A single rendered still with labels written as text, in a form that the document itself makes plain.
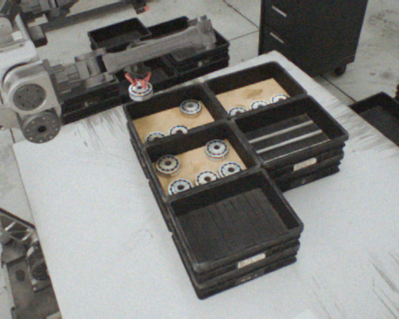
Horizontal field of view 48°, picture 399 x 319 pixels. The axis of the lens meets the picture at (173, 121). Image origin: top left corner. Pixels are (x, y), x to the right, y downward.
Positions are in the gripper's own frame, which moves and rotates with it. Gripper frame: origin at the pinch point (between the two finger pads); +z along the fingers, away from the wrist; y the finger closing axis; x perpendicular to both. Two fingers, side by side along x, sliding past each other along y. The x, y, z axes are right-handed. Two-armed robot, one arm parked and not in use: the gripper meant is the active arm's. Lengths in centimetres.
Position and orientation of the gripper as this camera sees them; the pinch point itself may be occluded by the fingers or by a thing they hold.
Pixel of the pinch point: (140, 85)
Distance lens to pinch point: 193.1
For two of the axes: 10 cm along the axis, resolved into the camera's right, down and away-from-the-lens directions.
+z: 0.9, 7.5, 6.6
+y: -8.4, -3.0, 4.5
